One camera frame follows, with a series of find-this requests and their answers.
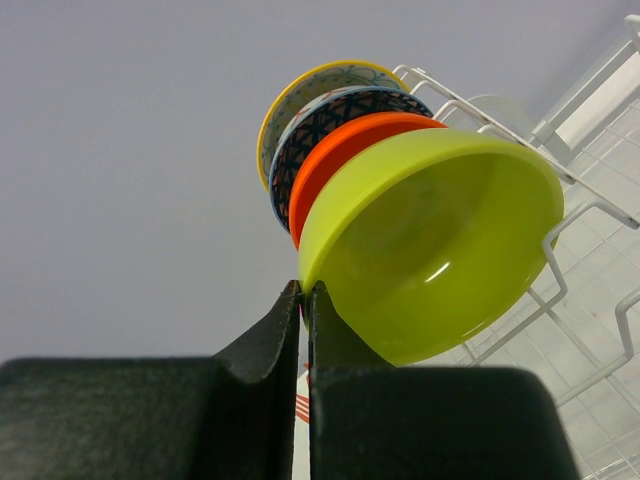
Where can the white wire dish rack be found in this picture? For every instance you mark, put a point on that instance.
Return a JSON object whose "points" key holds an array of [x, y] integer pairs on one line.
{"points": [[577, 326]]}

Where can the orange bowl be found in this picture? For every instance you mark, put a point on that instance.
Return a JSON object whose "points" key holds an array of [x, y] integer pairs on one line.
{"points": [[336, 149]]}

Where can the yellow rimmed patterned bowl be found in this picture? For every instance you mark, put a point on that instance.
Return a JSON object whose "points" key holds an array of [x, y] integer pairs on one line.
{"points": [[307, 87]]}

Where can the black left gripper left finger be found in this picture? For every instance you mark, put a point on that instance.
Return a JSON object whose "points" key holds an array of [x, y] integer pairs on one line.
{"points": [[226, 416]]}

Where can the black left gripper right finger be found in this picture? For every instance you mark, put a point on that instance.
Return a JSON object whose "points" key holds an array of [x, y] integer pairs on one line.
{"points": [[372, 420]]}

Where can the blue triangle patterned bowl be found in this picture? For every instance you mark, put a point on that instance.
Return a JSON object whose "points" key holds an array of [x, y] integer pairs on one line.
{"points": [[329, 112]]}

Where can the lime green bowl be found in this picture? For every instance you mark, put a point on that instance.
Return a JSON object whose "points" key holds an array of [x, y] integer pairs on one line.
{"points": [[427, 237]]}

